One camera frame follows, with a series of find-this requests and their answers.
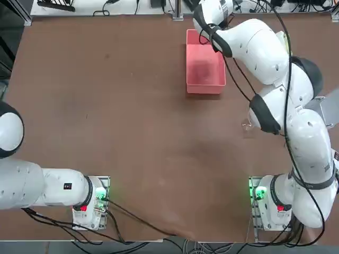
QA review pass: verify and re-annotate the pink plastic container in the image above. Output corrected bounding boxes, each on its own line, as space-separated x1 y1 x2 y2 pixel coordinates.
186 29 227 95

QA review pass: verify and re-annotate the large glass beaker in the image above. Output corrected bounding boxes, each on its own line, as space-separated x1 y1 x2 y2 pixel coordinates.
241 116 256 133

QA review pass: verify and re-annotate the white lidded trash bin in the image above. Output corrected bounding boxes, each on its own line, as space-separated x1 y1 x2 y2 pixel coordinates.
304 89 339 128

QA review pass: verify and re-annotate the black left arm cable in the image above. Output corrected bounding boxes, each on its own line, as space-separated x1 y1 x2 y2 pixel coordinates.
104 197 181 239

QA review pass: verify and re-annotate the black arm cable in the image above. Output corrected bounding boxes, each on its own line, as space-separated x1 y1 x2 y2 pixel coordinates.
198 0 339 243
104 197 181 239

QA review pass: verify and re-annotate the aluminium frame post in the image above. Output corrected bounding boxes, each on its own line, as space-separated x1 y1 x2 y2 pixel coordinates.
172 0 184 21

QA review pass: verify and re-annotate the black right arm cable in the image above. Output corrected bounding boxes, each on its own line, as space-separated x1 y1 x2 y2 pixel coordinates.
198 0 339 243

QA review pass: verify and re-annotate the black wire rack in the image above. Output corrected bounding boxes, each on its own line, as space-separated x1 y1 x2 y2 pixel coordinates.
37 0 76 12

